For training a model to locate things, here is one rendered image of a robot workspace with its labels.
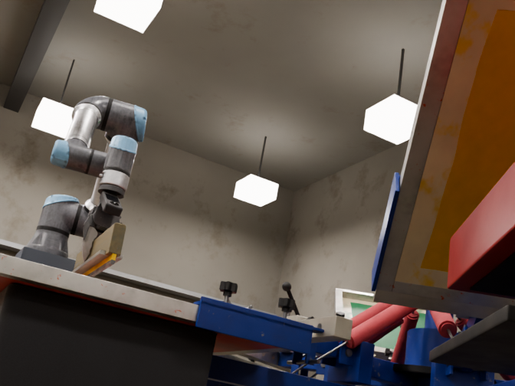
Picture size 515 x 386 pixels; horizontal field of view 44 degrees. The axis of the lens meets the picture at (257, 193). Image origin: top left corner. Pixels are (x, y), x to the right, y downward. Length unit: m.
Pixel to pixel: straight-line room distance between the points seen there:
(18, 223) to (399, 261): 7.67
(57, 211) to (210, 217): 7.41
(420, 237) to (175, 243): 8.06
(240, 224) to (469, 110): 8.73
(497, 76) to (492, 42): 0.07
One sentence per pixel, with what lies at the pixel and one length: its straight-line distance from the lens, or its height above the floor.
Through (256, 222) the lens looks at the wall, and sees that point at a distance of 10.05.
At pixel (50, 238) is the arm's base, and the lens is 2.35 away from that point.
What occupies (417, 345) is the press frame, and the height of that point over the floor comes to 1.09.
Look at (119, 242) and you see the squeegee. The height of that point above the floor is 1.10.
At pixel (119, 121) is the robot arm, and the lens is 2.20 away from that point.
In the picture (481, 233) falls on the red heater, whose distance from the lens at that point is 0.93.
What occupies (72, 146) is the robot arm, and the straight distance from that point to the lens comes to 1.88.
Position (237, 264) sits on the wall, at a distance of 9.77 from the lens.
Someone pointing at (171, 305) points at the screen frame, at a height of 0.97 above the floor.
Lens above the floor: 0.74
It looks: 21 degrees up
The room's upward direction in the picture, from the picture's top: 10 degrees clockwise
